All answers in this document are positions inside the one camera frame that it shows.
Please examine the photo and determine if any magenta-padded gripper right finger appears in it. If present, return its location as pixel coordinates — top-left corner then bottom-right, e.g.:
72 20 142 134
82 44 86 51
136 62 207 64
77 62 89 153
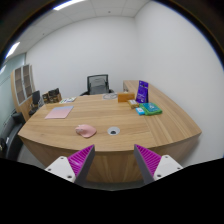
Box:
133 143 184 185

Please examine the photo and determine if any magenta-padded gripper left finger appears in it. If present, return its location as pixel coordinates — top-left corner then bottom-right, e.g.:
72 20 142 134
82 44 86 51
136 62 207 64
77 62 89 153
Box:
44 144 97 188

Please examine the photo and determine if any pink computer mouse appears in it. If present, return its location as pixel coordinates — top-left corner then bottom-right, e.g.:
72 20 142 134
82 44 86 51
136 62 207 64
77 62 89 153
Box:
74 123 98 139

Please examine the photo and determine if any pink and blue mouse pad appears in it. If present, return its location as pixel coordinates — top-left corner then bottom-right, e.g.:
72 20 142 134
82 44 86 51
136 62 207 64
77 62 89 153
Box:
44 105 75 120

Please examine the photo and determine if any flat green box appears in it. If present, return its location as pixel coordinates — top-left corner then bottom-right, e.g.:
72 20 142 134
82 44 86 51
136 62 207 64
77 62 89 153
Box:
139 102 163 117

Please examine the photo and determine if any black padded armchair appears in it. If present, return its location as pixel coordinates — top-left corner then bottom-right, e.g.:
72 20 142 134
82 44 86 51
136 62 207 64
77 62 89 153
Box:
0 111 26 161

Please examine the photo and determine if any small yellow box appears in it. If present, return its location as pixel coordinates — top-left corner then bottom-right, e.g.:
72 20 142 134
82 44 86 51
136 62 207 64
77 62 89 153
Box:
127 99 140 110

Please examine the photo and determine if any small black chair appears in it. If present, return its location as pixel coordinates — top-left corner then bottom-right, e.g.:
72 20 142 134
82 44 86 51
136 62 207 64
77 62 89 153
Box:
29 90 42 116

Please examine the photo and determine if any black cardboard box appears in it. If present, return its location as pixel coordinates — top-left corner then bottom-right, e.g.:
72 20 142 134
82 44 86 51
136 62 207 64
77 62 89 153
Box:
48 87 61 97

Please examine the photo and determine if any purple standing pouch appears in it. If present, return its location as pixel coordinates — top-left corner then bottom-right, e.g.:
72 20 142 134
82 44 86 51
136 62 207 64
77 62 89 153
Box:
135 79 150 104

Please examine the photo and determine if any orange-brown cardboard box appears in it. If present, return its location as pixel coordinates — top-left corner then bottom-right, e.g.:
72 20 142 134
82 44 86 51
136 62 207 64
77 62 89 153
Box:
117 91 136 103

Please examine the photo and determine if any wooden shelf cabinet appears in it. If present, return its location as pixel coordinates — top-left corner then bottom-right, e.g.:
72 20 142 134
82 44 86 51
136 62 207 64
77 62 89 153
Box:
10 63 43 123

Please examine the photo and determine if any black mesh office chair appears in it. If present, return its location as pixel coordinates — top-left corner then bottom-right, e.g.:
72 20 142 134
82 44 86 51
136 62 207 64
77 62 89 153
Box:
79 73 115 97

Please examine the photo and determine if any long ceiling light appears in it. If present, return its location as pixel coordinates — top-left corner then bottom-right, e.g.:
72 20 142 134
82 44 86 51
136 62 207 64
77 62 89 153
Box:
53 0 86 12
4 41 21 60

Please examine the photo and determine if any round grey cable grommet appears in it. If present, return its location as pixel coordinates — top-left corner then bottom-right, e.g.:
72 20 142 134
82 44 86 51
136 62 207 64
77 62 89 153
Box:
106 126 121 136

